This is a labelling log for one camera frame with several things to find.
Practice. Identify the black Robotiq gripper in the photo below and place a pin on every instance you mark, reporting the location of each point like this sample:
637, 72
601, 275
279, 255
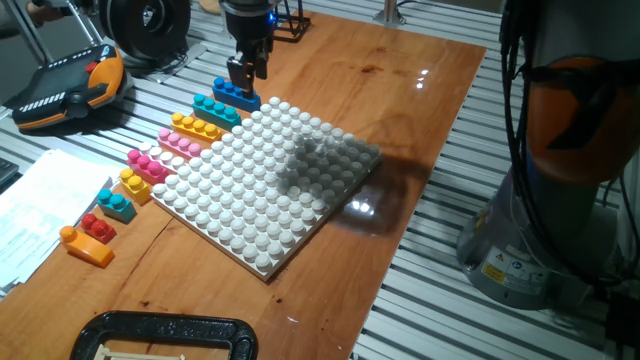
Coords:
247, 27

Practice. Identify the blue four-stud block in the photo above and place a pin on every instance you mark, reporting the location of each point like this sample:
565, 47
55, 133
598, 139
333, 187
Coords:
222, 92

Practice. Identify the teal four-stud block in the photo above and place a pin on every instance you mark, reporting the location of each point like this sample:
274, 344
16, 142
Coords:
215, 116

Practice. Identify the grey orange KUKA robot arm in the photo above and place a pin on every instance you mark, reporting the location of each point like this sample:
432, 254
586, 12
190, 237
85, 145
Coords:
565, 125

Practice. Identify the tan wooden disc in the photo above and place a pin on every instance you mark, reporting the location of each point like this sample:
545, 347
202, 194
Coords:
210, 6

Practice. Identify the yellow four-stud block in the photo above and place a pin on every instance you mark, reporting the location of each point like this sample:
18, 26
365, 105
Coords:
197, 131

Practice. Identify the glossy wooden board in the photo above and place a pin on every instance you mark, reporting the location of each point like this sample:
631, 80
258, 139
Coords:
350, 75

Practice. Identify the light pink four-stud block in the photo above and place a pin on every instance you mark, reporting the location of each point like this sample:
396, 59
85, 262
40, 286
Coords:
175, 145

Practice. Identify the white four-stud block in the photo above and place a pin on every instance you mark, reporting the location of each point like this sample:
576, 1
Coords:
162, 156

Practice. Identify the white studded baseplate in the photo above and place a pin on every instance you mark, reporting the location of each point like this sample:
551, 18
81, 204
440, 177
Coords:
250, 200

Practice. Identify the black round spool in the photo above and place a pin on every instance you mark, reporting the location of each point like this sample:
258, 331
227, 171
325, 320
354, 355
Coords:
125, 30

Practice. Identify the magenta three-stud block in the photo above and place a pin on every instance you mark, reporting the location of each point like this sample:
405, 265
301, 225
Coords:
147, 170

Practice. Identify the yellow two-stud block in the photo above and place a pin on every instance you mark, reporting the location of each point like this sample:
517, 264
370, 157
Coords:
136, 190

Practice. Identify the black orange teach pendant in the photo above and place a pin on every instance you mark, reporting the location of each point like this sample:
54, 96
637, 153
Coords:
60, 87

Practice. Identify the teal two-stud block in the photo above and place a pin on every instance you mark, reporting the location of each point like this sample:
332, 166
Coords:
119, 209

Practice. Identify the red two-stud block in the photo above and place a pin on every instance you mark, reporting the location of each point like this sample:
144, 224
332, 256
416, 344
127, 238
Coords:
100, 231

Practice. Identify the silver tripod legs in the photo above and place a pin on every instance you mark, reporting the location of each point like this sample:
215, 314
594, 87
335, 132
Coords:
31, 37

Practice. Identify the orange sloped one-stud block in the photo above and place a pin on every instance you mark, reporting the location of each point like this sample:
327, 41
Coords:
87, 250

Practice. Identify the stack of white papers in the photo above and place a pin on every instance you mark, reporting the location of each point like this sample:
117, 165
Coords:
40, 210

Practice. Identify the black metal C-clamp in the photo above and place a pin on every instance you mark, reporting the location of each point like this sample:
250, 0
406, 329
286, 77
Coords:
150, 325

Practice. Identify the silver metal post foot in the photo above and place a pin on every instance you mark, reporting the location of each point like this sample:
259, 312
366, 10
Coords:
390, 12

